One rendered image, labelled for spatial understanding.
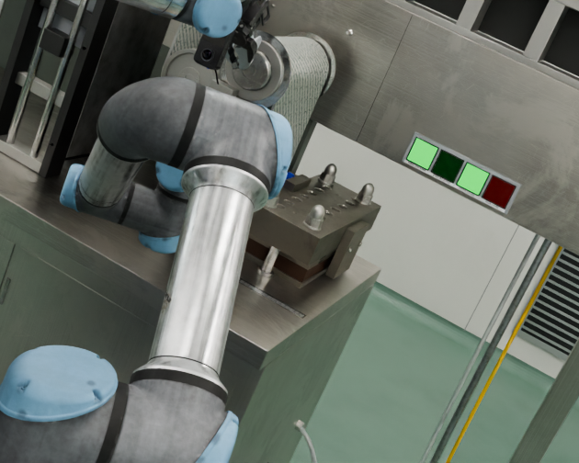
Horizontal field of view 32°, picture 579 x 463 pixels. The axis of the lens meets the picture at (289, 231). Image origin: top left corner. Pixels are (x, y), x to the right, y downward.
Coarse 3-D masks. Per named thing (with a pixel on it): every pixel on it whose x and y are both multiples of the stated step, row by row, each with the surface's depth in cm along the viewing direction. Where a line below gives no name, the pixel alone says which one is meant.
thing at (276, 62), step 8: (264, 48) 186; (272, 48) 185; (272, 56) 186; (272, 64) 186; (280, 64) 185; (232, 72) 189; (272, 72) 186; (280, 72) 186; (232, 80) 189; (272, 80) 186; (280, 80) 186; (240, 88) 189; (264, 88) 187; (272, 88) 187; (240, 96) 189; (248, 96) 189; (256, 96) 188; (264, 96) 188
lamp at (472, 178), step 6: (468, 168) 209; (474, 168) 208; (462, 174) 209; (468, 174) 209; (474, 174) 208; (480, 174) 208; (486, 174) 207; (462, 180) 210; (468, 180) 209; (474, 180) 209; (480, 180) 208; (462, 186) 210; (468, 186) 209; (474, 186) 209; (480, 186) 208; (474, 192) 209
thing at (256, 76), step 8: (256, 56) 185; (264, 56) 185; (256, 64) 186; (264, 64) 185; (240, 72) 187; (248, 72) 186; (256, 72) 186; (264, 72) 185; (240, 80) 187; (248, 80) 187; (256, 80) 186; (264, 80) 186; (248, 88) 187; (256, 88) 186
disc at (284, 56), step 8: (256, 32) 187; (264, 32) 186; (264, 40) 186; (272, 40) 186; (280, 48) 185; (280, 56) 186; (288, 56) 185; (224, 64) 190; (288, 64) 185; (224, 72) 190; (288, 72) 186; (224, 80) 191; (288, 80) 186; (280, 88) 187; (272, 96) 188; (280, 96) 187; (256, 104) 189; (264, 104) 189; (272, 104) 188
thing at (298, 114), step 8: (280, 104) 191; (288, 104) 195; (296, 104) 199; (304, 104) 204; (312, 104) 209; (280, 112) 193; (288, 112) 197; (296, 112) 202; (304, 112) 206; (288, 120) 200; (296, 120) 204; (304, 120) 209; (296, 128) 207; (304, 128) 212; (296, 136) 209; (296, 144) 212; (288, 168) 215
